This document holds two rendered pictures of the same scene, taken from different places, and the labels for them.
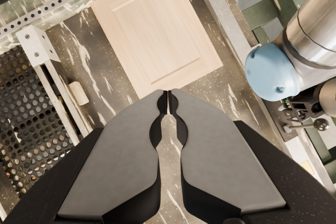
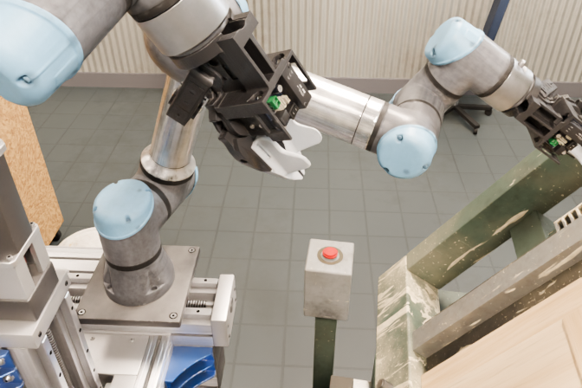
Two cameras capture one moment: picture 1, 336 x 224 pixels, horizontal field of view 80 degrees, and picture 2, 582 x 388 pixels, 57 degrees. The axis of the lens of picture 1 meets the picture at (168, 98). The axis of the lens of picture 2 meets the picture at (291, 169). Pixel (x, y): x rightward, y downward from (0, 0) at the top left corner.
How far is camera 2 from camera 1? 60 cm
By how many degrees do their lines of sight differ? 78
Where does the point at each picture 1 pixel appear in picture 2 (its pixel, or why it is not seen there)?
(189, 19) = (498, 341)
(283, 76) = (386, 138)
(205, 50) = (550, 312)
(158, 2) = not seen: outside the picture
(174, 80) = not seen: outside the picture
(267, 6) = (520, 230)
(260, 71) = (394, 158)
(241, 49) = (553, 248)
